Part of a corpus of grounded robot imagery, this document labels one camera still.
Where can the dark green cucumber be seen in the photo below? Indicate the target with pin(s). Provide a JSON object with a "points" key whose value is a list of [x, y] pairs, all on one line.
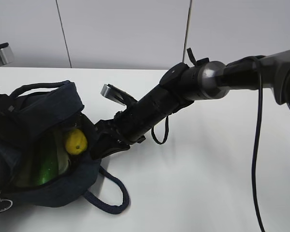
{"points": [[46, 162]]}

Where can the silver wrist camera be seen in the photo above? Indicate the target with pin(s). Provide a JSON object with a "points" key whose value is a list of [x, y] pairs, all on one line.
{"points": [[117, 95], [6, 54]]}

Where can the yellow lemon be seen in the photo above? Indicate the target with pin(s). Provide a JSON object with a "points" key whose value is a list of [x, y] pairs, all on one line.
{"points": [[75, 142]]}

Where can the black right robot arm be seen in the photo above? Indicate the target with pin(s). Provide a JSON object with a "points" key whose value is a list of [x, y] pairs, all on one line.
{"points": [[180, 87]]}

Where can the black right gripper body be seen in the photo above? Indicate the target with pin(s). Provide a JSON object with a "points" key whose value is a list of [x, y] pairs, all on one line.
{"points": [[119, 129]]}

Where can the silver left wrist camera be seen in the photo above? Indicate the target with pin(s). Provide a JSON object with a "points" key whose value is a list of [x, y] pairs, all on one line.
{"points": [[6, 54]]}

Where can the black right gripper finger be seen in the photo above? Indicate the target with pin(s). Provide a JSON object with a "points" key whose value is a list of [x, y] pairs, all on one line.
{"points": [[107, 145]]}

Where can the navy blue lunch bag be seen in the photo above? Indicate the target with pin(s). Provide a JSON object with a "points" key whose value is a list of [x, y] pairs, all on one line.
{"points": [[34, 111]]}

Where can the green lidded glass food container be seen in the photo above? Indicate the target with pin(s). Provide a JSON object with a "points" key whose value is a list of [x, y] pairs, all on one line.
{"points": [[25, 176]]}

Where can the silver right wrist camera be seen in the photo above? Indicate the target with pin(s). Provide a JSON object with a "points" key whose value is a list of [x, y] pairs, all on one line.
{"points": [[117, 95]]}

